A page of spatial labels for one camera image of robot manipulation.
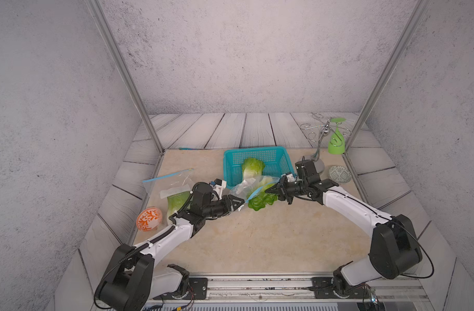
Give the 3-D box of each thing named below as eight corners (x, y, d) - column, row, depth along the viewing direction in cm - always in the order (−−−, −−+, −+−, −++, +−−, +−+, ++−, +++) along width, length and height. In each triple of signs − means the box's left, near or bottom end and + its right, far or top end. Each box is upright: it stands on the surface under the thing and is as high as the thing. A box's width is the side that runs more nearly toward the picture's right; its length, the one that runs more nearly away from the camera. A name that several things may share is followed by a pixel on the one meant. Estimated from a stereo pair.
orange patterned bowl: (138, 231, 91) (133, 226, 87) (145, 212, 97) (140, 207, 93) (159, 231, 91) (155, 226, 87) (164, 212, 97) (161, 206, 93)
